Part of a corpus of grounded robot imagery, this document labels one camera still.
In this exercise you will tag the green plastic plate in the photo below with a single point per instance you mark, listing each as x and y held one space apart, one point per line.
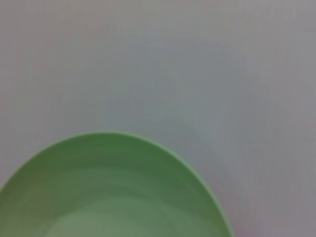
111 187

